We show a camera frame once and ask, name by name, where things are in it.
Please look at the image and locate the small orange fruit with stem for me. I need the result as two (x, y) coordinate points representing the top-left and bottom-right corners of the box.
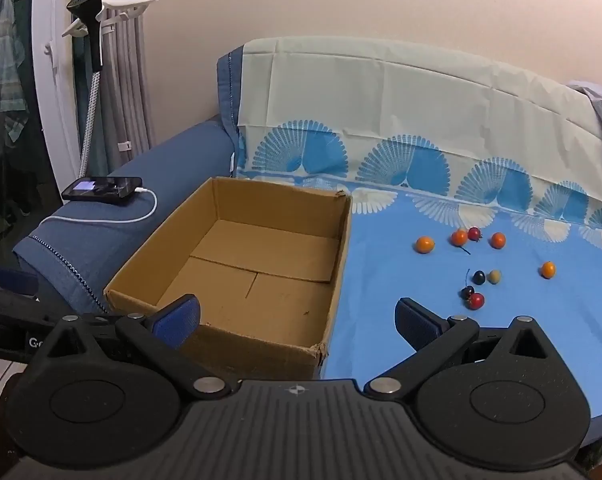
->
(450, 229), (472, 256)

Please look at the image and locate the blue fan-print cloth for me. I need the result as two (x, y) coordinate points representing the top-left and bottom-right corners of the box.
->
(233, 35), (602, 418)

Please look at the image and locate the plaid hanging garment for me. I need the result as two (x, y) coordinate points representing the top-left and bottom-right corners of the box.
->
(0, 5), (32, 143)

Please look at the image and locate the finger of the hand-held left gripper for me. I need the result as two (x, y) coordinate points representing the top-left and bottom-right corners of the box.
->
(0, 267), (112, 332)

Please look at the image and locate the white plastic hanger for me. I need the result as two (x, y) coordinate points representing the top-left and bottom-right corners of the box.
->
(61, 0), (162, 39)

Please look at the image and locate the black smartphone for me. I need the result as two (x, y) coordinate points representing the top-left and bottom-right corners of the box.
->
(62, 176), (144, 206)

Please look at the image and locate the white charging cable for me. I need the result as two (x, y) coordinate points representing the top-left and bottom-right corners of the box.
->
(28, 186), (159, 241)

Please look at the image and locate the brown cardboard box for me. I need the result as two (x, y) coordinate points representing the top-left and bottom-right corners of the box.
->
(103, 176), (354, 382)

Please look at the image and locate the black garment steamer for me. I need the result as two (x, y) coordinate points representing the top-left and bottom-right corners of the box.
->
(66, 0), (106, 181)

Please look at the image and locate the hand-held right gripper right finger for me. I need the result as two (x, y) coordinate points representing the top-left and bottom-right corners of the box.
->
(363, 297), (564, 397)

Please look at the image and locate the white curved frame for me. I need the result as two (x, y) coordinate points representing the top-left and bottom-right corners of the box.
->
(31, 0), (82, 188)

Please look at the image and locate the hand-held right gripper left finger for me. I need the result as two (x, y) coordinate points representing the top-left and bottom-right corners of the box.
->
(28, 295), (232, 402)

